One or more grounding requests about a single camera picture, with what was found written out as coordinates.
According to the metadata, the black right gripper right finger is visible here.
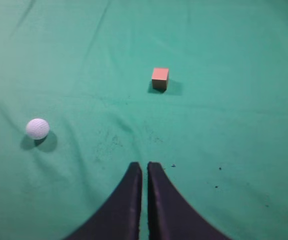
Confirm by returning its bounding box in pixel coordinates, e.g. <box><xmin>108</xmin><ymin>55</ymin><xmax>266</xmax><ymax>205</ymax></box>
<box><xmin>147</xmin><ymin>162</ymin><xmax>229</xmax><ymax>240</ymax></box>

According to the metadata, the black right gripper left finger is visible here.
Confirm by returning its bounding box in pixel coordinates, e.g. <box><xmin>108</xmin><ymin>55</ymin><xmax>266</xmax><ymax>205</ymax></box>
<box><xmin>66</xmin><ymin>162</ymin><xmax>143</xmax><ymax>240</ymax></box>

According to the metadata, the green table cloth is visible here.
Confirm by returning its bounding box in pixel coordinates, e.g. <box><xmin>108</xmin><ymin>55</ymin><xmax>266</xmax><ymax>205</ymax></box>
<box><xmin>0</xmin><ymin>0</ymin><xmax>288</xmax><ymax>240</ymax></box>

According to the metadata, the white dimpled golf ball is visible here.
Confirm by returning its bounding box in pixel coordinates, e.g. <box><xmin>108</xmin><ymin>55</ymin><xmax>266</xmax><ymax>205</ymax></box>
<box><xmin>25</xmin><ymin>118</ymin><xmax>50</xmax><ymax>140</ymax></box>

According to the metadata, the red cube block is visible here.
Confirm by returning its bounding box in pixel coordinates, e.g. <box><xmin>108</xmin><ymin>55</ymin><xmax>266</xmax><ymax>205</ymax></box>
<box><xmin>151</xmin><ymin>67</ymin><xmax>169</xmax><ymax>90</ymax></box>

